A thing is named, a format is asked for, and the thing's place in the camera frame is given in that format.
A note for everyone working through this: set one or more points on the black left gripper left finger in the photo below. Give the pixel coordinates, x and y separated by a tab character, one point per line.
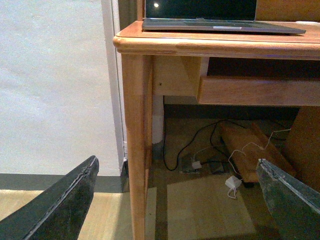
59	212

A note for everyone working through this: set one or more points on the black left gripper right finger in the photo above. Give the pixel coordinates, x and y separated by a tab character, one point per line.
294	206

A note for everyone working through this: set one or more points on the wooden pull-out keyboard tray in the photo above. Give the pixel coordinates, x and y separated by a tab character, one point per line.
259	91

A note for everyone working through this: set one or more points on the white power adapter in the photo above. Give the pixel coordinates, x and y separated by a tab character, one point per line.
233	182

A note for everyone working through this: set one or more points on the wooden rolling stand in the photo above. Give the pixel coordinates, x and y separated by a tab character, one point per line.
247	145

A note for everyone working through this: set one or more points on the white plug on floor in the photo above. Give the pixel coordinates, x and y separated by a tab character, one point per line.
196	165

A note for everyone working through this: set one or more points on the wooden desk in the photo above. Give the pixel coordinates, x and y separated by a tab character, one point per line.
173	63

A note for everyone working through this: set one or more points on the grey open laptop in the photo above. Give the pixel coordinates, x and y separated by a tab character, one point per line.
209	15

